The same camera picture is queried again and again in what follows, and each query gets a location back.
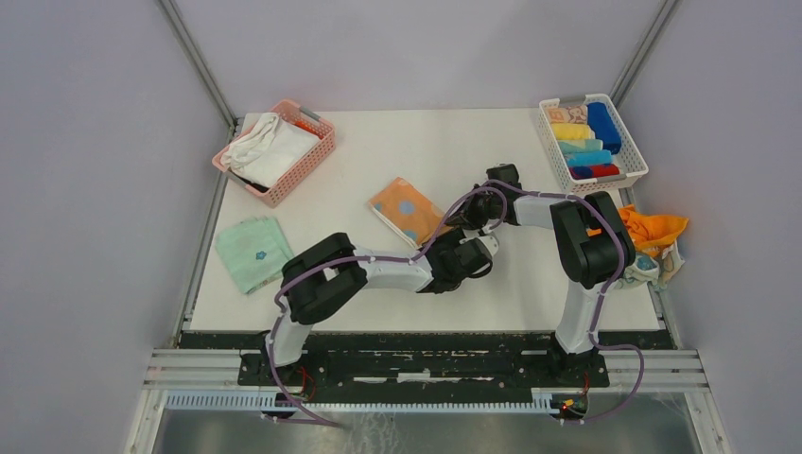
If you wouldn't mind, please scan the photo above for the patterned white blue towel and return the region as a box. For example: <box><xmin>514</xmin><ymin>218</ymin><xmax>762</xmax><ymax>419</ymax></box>
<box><xmin>612</xmin><ymin>241</ymin><xmax>685</xmax><ymax>292</ymax></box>

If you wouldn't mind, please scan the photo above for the white plastic basket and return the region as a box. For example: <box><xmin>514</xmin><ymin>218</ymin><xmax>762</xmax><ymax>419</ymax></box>
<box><xmin>535</xmin><ymin>94</ymin><xmax>649</xmax><ymax>194</ymax></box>

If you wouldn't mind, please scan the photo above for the mint green folded towel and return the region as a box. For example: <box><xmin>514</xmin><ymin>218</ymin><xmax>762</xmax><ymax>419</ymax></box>
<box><xmin>215</xmin><ymin>217</ymin><xmax>294</xmax><ymax>295</ymax></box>

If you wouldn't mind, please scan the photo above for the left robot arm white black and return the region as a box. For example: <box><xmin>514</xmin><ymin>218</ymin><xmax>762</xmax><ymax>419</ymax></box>
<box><xmin>261</xmin><ymin>230</ymin><xmax>499</xmax><ymax>385</ymax></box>

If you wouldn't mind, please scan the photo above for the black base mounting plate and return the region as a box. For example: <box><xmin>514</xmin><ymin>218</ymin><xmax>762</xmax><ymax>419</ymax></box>
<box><xmin>178</xmin><ymin>330</ymin><xmax>610</xmax><ymax>406</ymax></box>

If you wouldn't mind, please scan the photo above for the red blue rolled towel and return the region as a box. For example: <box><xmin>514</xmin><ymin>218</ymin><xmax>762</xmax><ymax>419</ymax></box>
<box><xmin>569</xmin><ymin>164</ymin><xmax>620</xmax><ymax>180</ymax></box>

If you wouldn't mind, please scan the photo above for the white cloth in basket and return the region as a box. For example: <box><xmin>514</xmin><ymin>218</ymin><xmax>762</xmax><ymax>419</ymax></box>
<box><xmin>220</xmin><ymin>113</ymin><xmax>320</xmax><ymax>187</ymax></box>

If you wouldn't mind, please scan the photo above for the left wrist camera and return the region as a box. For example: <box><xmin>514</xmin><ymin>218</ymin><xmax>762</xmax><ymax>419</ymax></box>
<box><xmin>477</xmin><ymin>233</ymin><xmax>499</xmax><ymax>256</ymax></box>

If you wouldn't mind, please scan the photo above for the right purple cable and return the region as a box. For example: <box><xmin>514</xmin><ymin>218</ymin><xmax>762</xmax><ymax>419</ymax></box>
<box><xmin>485</xmin><ymin>179</ymin><xmax>647</xmax><ymax>426</ymax></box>

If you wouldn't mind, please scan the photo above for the yellow rolled towel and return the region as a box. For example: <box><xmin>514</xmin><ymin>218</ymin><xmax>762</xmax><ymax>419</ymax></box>
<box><xmin>550</xmin><ymin>123</ymin><xmax>596</xmax><ymax>141</ymax></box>

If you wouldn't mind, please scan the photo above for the light blue rolled towel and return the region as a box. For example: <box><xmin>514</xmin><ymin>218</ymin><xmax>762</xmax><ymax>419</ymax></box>
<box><xmin>564</xmin><ymin>149</ymin><xmax>614</xmax><ymax>167</ymax></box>

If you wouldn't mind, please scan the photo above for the white slotted cable duct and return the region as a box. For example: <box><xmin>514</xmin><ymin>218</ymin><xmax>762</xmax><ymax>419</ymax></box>
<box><xmin>165</xmin><ymin>391</ymin><xmax>558</xmax><ymax>415</ymax></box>

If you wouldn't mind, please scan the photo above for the beige printed rolled towel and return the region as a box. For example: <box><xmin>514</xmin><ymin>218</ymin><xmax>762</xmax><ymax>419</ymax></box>
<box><xmin>545</xmin><ymin>105</ymin><xmax>588</xmax><ymax>124</ymax></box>

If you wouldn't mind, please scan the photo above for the pink plastic basket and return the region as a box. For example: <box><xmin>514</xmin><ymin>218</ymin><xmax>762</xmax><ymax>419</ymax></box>
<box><xmin>213</xmin><ymin>99</ymin><xmax>335</xmax><ymax>208</ymax></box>

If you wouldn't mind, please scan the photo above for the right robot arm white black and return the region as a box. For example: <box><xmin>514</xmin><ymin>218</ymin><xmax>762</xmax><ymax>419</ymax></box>
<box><xmin>445</xmin><ymin>164</ymin><xmax>636</xmax><ymax>386</ymax></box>

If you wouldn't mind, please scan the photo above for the teal rolled towel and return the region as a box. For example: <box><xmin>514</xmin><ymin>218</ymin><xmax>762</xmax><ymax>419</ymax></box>
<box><xmin>557</xmin><ymin>139</ymin><xmax>604</xmax><ymax>154</ymax></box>

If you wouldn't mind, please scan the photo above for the orange polka dot towel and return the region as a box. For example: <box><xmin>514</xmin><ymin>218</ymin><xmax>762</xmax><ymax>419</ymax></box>
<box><xmin>367</xmin><ymin>177</ymin><xmax>452</xmax><ymax>249</ymax></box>

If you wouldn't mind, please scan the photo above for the red item in basket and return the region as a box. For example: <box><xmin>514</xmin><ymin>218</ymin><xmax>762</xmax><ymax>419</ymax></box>
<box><xmin>293</xmin><ymin>121</ymin><xmax>320</xmax><ymax>136</ymax></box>

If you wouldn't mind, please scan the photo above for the bright orange towel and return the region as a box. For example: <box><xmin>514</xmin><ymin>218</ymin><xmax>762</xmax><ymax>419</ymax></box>
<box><xmin>618</xmin><ymin>204</ymin><xmax>689</xmax><ymax>258</ymax></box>

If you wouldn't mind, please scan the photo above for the dark blue rolled towel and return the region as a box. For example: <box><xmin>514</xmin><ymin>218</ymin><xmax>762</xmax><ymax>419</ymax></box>
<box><xmin>585</xmin><ymin>102</ymin><xmax>622</xmax><ymax>155</ymax></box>

